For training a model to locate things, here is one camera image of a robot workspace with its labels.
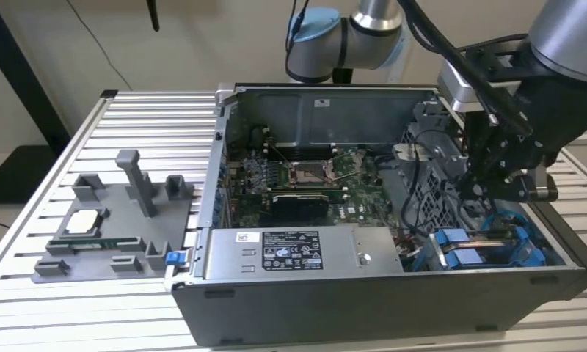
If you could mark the green RAM stick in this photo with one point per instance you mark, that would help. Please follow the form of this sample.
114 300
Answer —
113 242

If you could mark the black RAM slot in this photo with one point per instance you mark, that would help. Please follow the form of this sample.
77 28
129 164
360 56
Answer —
309 189
298 148

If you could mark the black antenna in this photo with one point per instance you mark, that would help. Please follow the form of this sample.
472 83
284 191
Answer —
153 14

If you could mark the CPU socket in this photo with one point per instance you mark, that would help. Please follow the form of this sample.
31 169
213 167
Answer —
306 176

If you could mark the gray metal disk bay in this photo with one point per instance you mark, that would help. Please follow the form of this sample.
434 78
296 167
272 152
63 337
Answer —
436 198

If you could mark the blue case latch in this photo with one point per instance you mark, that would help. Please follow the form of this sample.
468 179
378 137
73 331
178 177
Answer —
177 257

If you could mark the black open PC case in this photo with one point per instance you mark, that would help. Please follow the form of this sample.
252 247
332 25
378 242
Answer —
324 311

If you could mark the gray parts rack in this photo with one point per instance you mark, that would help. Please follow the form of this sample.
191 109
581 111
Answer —
127 220

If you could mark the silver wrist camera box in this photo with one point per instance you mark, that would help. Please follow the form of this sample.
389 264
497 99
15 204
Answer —
460 88

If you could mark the black slanted pole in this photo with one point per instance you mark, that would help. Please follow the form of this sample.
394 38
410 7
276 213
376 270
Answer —
25 73

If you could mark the black graphics card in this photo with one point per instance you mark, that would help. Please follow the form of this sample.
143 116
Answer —
298 207

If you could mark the silver power supply unit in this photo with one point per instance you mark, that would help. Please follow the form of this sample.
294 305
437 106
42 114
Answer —
338 253

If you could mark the thin metal locking lever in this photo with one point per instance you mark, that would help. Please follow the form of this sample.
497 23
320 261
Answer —
280 153

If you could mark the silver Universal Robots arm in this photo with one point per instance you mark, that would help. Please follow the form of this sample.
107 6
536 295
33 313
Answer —
318 55

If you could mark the black flat base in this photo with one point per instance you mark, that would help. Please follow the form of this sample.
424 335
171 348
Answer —
15 172

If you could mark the silver CPU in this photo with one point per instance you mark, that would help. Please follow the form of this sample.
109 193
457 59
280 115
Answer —
83 223

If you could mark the hard disk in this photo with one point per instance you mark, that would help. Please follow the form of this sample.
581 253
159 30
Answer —
465 258
453 236

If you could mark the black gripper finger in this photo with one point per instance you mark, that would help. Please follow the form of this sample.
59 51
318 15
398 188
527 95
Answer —
483 179
536 185

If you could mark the green motherboard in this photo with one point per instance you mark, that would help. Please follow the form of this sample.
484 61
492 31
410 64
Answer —
362 205

